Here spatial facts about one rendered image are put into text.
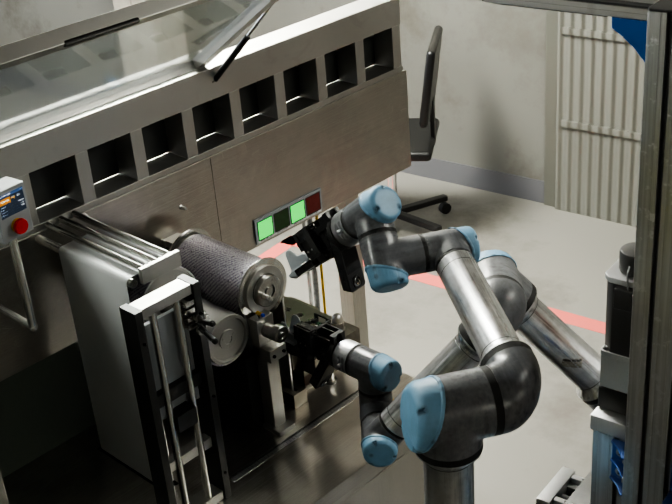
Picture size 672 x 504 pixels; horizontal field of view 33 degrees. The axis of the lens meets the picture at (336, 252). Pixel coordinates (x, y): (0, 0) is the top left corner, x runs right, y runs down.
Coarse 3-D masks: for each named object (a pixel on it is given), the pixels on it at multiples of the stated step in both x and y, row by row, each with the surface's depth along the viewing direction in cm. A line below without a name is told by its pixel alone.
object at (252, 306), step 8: (184, 240) 268; (256, 272) 252; (264, 272) 254; (272, 272) 256; (280, 272) 258; (248, 280) 252; (256, 280) 253; (280, 280) 258; (248, 288) 251; (248, 296) 252; (280, 296) 260; (248, 304) 253; (256, 304) 255; (272, 304) 259
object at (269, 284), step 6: (264, 276) 254; (270, 276) 254; (258, 282) 253; (264, 282) 253; (270, 282) 254; (276, 282) 256; (258, 288) 252; (264, 288) 253; (270, 288) 255; (276, 288) 256; (258, 294) 252; (270, 294) 255; (276, 294) 257; (258, 300) 253; (264, 300) 254; (264, 306) 255
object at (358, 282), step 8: (336, 248) 225; (352, 248) 227; (336, 256) 227; (344, 256) 226; (352, 256) 228; (336, 264) 228; (344, 264) 226; (352, 264) 228; (360, 264) 229; (344, 272) 227; (352, 272) 228; (360, 272) 230; (344, 280) 228; (352, 280) 228; (360, 280) 230; (344, 288) 229; (352, 288) 229
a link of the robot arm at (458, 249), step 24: (432, 240) 213; (456, 240) 212; (432, 264) 213; (456, 264) 207; (456, 288) 204; (480, 288) 202; (480, 312) 197; (504, 312) 199; (480, 336) 194; (504, 336) 192; (504, 360) 186; (528, 360) 186; (504, 384) 181; (528, 384) 183; (504, 408) 180; (528, 408) 182; (504, 432) 183
